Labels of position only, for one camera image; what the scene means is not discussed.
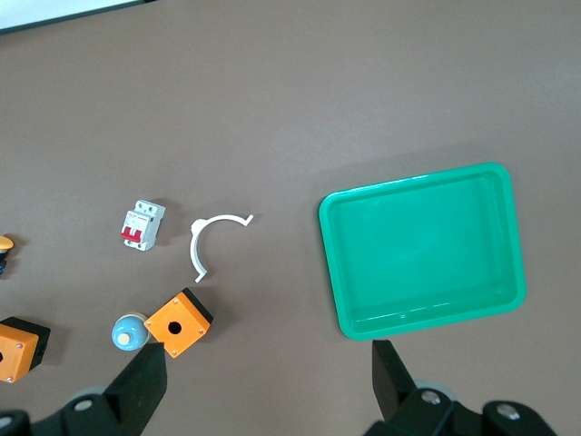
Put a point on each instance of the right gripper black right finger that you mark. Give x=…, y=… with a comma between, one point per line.
x=395, y=390

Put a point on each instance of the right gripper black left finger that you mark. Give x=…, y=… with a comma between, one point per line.
x=136, y=390

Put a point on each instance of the white red circuit breaker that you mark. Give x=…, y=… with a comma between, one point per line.
x=143, y=224

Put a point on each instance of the blue dome buzzer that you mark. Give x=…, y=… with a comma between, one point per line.
x=131, y=328

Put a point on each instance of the orange push-button box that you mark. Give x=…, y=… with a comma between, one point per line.
x=18, y=340
x=190, y=315

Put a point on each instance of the green plastic tray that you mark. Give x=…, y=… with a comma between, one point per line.
x=422, y=245

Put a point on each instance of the yellow-headed push button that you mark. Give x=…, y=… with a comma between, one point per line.
x=4, y=245

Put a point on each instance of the brown table mat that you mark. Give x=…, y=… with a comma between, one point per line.
x=290, y=91

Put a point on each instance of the white table edge rail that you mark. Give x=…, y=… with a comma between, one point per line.
x=45, y=11

